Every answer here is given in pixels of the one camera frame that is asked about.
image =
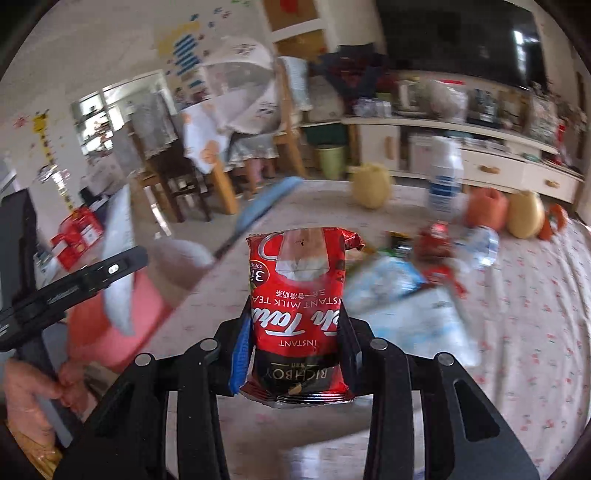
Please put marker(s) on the chair with frilled cover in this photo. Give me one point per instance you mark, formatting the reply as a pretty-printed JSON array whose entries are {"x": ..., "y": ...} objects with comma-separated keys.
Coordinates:
[{"x": 251, "y": 152}]

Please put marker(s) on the floral bed sheet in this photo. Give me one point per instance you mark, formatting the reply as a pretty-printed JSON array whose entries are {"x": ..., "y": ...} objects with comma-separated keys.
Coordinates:
[{"x": 531, "y": 323}]

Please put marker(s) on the person's left hand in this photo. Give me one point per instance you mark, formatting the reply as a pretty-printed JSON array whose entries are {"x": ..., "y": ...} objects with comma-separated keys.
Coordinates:
[{"x": 27, "y": 392}]

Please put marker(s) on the table with white cloth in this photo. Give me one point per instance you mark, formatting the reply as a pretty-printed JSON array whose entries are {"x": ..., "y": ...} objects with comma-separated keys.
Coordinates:
[{"x": 203, "y": 138}]

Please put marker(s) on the light wooden chair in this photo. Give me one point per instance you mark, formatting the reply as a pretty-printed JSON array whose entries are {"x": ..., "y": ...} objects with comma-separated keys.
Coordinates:
[{"x": 293, "y": 138}]

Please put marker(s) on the red snack packet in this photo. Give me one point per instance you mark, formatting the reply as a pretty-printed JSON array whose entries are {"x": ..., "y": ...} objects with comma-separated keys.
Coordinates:
[{"x": 434, "y": 240}]

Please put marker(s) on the brown door poster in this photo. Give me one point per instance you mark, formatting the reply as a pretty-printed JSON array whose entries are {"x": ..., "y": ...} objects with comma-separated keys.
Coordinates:
[{"x": 295, "y": 14}]

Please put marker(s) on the green waste bin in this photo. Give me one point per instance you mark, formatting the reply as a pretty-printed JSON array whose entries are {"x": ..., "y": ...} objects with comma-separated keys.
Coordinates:
[{"x": 331, "y": 161}]

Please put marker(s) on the blue and grey tool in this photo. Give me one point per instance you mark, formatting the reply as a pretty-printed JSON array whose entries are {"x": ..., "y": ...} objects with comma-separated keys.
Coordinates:
[{"x": 265, "y": 203}]

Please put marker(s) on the giraffe height chart sticker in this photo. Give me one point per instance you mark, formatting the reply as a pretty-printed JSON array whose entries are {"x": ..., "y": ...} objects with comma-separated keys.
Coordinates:
[{"x": 46, "y": 147}]

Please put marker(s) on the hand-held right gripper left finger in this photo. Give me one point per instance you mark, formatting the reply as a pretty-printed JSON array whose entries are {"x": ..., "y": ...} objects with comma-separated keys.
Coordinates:
[{"x": 238, "y": 360}]

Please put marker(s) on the white plastic wrapper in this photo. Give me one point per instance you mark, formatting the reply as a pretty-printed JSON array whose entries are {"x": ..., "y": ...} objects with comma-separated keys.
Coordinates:
[{"x": 117, "y": 230}]

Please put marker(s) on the yellow plastic jug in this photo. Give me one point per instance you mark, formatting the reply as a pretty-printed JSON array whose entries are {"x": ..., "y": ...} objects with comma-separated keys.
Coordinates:
[
  {"x": 371, "y": 187},
  {"x": 525, "y": 214}
]

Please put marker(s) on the white printed plastic bag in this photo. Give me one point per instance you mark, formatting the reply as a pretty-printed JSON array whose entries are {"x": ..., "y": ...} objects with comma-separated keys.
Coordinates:
[{"x": 415, "y": 309}]

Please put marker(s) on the dark wooden chair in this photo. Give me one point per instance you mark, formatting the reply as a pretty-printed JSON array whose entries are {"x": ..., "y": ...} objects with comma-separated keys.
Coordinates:
[{"x": 166, "y": 166}]

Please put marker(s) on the black television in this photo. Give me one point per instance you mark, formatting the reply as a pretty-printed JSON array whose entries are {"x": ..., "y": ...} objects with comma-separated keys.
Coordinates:
[{"x": 457, "y": 37}]

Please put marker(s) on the green and black packet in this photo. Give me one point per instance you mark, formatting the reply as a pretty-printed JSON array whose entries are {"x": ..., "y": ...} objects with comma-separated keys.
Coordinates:
[{"x": 397, "y": 244}]

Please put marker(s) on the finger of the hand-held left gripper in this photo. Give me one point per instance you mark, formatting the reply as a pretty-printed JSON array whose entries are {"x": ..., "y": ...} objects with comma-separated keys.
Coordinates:
[{"x": 124, "y": 265}]

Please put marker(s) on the orange plastic jug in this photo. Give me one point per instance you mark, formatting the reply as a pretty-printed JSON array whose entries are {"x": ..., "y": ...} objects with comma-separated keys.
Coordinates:
[{"x": 487, "y": 210}]

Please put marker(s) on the clear plastic bottle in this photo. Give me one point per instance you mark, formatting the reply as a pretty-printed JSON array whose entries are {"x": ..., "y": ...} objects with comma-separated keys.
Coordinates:
[{"x": 482, "y": 247}]

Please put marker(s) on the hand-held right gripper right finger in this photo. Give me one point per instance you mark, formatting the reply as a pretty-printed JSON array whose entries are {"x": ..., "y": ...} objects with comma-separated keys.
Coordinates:
[{"x": 358, "y": 364}]

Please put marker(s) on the pack of water bottles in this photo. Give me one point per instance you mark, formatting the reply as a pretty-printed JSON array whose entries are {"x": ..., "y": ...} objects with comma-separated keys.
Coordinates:
[{"x": 373, "y": 107}]

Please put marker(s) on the white mesh food cover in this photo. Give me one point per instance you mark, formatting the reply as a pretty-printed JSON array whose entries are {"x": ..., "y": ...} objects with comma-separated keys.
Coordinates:
[{"x": 240, "y": 78}]

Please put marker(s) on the dark wrapped flower bouquet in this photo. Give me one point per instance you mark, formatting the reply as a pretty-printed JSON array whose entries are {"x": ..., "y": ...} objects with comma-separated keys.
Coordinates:
[{"x": 351, "y": 74}]

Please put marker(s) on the red milk tea packet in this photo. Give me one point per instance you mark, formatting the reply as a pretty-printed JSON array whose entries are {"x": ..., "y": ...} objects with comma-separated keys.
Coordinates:
[{"x": 295, "y": 318}]

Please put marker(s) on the grey plastic bag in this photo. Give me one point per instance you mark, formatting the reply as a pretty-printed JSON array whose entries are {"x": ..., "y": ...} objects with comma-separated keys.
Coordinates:
[{"x": 445, "y": 101}]

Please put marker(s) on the pink plastic bin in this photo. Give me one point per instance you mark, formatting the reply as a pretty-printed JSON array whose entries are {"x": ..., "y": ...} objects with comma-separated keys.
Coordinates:
[{"x": 124, "y": 341}]

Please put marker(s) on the white plastic bottle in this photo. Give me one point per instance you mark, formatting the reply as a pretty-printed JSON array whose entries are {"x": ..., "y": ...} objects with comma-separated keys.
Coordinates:
[{"x": 445, "y": 180}]

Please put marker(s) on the blue and yellow wall stickers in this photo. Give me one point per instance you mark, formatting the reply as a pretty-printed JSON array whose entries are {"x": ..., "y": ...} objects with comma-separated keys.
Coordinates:
[{"x": 187, "y": 50}]

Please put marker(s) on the white television cabinet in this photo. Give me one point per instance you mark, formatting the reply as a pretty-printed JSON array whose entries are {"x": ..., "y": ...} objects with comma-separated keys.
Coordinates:
[{"x": 485, "y": 166}]

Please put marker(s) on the stack of red boxes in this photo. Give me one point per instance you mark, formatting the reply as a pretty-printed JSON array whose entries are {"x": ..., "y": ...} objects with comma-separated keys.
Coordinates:
[{"x": 76, "y": 237}]

